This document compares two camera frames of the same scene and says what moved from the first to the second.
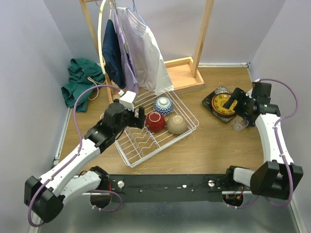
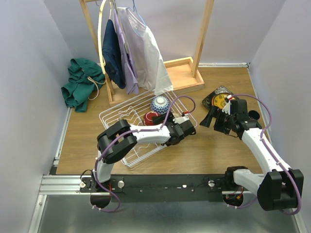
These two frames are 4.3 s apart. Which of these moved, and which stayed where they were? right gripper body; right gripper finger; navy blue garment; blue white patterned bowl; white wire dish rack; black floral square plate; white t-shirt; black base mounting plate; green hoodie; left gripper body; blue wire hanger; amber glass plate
Moved: blue white patterned bowl; right gripper body; right gripper finger; left gripper body
Stayed: black base mounting plate; blue wire hanger; white wire dish rack; navy blue garment; white t-shirt; green hoodie; black floral square plate; amber glass plate
